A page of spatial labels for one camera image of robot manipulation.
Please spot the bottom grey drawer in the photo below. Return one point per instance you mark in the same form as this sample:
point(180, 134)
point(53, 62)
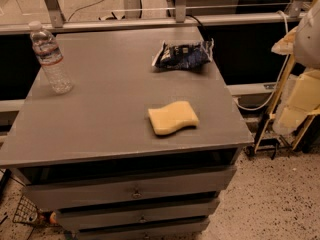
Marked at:
point(147, 231)

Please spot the grey drawer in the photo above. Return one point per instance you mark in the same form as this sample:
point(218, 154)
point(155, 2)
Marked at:
point(130, 188)
point(147, 231)
point(152, 213)

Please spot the middle grey drawer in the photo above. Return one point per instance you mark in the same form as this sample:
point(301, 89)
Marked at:
point(152, 213)

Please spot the yellow sponge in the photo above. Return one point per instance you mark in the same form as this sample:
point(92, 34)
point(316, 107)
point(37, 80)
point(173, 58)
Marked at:
point(172, 117)

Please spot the blue chip bag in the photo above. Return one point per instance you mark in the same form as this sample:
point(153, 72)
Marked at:
point(184, 56)

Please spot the top grey drawer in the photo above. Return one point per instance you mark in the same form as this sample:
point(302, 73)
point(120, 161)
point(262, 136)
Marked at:
point(130, 188)

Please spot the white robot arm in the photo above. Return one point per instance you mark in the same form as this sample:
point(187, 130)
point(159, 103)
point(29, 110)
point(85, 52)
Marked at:
point(306, 48)

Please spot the clear plastic water bottle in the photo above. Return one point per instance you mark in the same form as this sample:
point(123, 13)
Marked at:
point(50, 57)

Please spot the black wire basket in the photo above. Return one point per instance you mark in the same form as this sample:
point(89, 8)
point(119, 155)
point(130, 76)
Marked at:
point(26, 211)

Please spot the grey drawer cabinet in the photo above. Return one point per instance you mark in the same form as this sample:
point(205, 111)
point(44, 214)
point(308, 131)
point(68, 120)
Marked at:
point(101, 129)

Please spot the metal railing frame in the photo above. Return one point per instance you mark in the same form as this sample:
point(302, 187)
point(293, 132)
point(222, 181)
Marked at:
point(86, 15)

